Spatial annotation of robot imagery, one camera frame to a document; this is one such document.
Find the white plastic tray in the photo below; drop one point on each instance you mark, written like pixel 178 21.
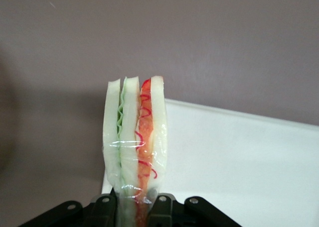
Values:
pixel 236 162

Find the plastic-wrapped toy sandwich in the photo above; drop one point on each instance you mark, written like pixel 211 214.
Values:
pixel 129 127

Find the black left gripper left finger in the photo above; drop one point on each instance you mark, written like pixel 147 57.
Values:
pixel 102 212

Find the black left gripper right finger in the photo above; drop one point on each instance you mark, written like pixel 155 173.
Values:
pixel 162 212

